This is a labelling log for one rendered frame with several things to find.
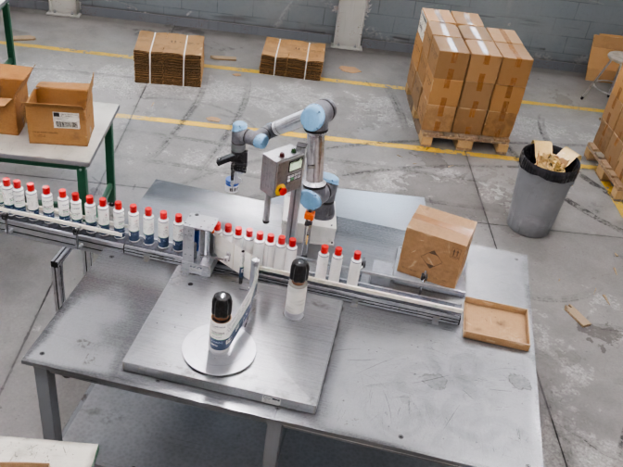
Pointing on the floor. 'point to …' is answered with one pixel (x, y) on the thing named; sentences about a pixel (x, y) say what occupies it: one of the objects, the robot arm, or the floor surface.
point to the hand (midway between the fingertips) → (232, 182)
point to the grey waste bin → (535, 204)
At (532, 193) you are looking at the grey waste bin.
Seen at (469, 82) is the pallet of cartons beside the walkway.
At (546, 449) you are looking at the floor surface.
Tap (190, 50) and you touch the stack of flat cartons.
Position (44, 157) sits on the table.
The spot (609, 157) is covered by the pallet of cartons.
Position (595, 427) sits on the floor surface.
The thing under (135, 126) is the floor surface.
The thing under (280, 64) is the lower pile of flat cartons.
